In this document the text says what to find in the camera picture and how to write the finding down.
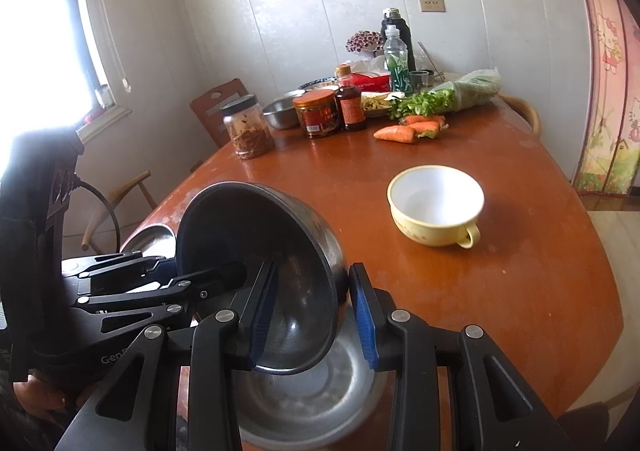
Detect bagged green vegetables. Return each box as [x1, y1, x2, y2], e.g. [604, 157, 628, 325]
[389, 68, 502, 120]

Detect round flat metal pan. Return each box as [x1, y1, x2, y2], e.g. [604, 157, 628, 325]
[119, 225, 177, 256]

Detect dark-rimmed plate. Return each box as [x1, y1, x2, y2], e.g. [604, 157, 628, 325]
[298, 76, 337, 92]

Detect yellow cup white inside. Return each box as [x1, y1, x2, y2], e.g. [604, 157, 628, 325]
[387, 165, 486, 250]

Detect white blind cord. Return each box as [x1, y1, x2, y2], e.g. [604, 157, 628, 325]
[107, 46, 132, 92]

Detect clear plastic bottle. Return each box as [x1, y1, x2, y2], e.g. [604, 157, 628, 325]
[382, 27, 412, 94]

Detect dark sauce bottle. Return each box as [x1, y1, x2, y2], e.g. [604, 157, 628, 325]
[334, 65, 367, 132]

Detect black cable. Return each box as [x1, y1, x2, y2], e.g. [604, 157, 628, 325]
[72, 178, 123, 252]

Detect window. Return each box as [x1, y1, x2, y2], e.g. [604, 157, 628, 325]
[0, 0, 133, 146]

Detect dried flower bouquet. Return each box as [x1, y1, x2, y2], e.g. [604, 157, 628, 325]
[345, 31, 385, 56]

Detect black thermos flask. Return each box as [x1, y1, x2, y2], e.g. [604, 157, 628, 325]
[380, 8, 417, 73]

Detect red tissue pack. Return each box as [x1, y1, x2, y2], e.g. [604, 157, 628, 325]
[345, 58, 392, 92]

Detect steel basin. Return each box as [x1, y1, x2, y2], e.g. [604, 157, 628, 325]
[261, 97, 301, 130]

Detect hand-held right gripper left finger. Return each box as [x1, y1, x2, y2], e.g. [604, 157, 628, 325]
[55, 261, 280, 451]

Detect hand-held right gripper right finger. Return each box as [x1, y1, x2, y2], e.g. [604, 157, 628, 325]
[348, 262, 558, 451]

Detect person's left hand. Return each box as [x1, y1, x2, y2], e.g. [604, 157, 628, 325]
[12, 371, 101, 424]

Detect plastic jar black lid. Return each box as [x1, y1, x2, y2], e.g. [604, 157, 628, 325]
[220, 94, 276, 160]

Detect large steel bowl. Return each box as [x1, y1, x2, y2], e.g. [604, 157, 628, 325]
[232, 328, 392, 451]

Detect red-lidded sauce jar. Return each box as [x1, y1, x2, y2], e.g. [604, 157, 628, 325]
[292, 90, 342, 139]

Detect cartoon print folding screen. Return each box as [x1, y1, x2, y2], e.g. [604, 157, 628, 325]
[565, 0, 640, 199]

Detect yellow food pack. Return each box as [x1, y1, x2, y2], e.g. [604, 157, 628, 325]
[360, 91, 398, 119]

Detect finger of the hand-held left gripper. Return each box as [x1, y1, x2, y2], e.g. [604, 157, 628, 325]
[60, 252, 173, 297]
[70, 262, 248, 332]

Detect large carrot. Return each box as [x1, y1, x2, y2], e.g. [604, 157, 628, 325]
[374, 125, 417, 146]

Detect wooden slat-back chair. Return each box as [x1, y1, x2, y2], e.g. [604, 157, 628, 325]
[190, 78, 248, 149]

